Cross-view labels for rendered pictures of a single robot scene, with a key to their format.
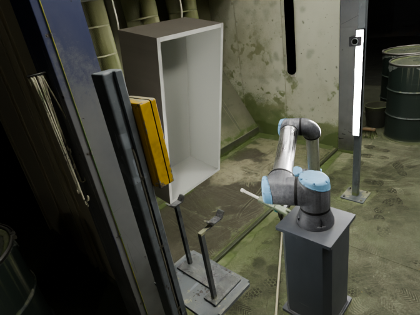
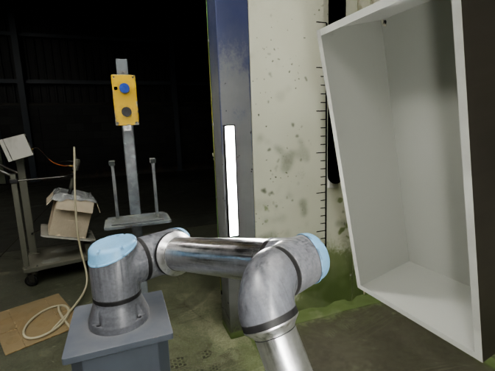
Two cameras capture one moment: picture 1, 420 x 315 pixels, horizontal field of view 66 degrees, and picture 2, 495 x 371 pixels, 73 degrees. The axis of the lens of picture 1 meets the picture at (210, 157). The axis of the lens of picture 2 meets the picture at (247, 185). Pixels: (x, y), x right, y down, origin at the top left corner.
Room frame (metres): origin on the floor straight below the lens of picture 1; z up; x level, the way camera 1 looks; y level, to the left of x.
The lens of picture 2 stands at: (2.18, -1.28, 1.25)
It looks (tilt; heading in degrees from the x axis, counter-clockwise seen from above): 10 degrees down; 113
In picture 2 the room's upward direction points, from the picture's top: 2 degrees counter-clockwise
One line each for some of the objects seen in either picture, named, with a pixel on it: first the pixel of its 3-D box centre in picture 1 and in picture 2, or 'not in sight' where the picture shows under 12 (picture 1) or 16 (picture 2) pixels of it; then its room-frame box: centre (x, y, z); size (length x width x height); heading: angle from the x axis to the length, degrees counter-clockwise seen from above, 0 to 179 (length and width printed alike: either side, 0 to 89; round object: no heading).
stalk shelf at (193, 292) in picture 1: (200, 282); (138, 220); (0.94, 0.12, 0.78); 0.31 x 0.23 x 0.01; 43
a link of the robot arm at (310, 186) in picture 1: (312, 190); (117, 264); (1.38, -0.49, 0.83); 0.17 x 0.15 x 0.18; 68
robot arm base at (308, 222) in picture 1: (315, 212); (118, 305); (1.37, -0.49, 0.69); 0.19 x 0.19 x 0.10
